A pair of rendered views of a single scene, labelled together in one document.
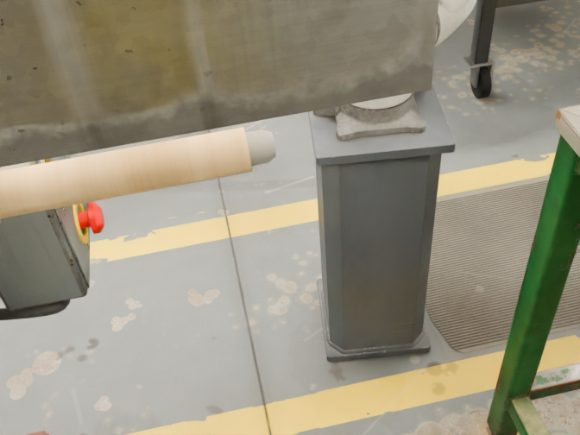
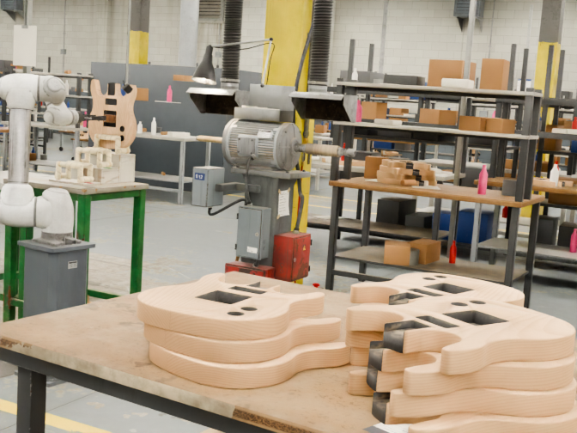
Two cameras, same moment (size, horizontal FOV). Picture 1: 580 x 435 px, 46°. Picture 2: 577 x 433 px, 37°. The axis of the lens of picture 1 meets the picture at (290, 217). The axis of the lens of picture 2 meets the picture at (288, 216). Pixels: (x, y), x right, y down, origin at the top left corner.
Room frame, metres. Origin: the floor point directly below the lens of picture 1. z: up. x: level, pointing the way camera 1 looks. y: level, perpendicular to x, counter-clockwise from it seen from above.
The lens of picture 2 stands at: (4.00, 3.24, 1.49)
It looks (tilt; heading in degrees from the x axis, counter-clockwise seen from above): 8 degrees down; 215
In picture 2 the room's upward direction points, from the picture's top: 4 degrees clockwise
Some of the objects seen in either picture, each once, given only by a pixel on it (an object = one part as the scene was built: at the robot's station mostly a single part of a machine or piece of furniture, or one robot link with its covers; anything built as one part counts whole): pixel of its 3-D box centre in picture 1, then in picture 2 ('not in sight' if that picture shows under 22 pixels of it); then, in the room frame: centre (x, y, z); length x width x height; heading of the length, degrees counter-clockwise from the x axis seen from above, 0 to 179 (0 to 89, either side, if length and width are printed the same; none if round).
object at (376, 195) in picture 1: (372, 228); (54, 309); (1.18, -0.20, 0.35); 0.28 x 0.28 x 0.70; 0
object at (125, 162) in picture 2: not in sight; (110, 166); (0.35, -0.73, 1.02); 0.27 x 0.15 x 0.17; 98
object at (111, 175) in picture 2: not in sight; (93, 173); (0.50, -0.71, 0.98); 0.27 x 0.16 x 0.09; 98
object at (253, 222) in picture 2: not in sight; (254, 205); (0.47, 0.51, 0.93); 0.15 x 0.10 x 0.55; 98
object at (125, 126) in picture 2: not in sight; (112, 115); (0.34, -0.73, 1.33); 0.35 x 0.04 x 0.40; 97
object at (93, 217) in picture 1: (86, 219); not in sight; (0.63, 0.25, 0.98); 0.04 x 0.04 x 0.04; 8
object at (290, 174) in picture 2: not in sight; (270, 171); (0.32, 0.49, 1.11); 0.36 x 0.24 x 0.04; 98
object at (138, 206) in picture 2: not in sight; (136, 260); (0.29, -0.52, 0.45); 0.05 x 0.05 x 0.90; 8
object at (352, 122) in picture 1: (365, 99); (59, 237); (1.18, -0.18, 0.73); 0.22 x 0.18 x 0.06; 90
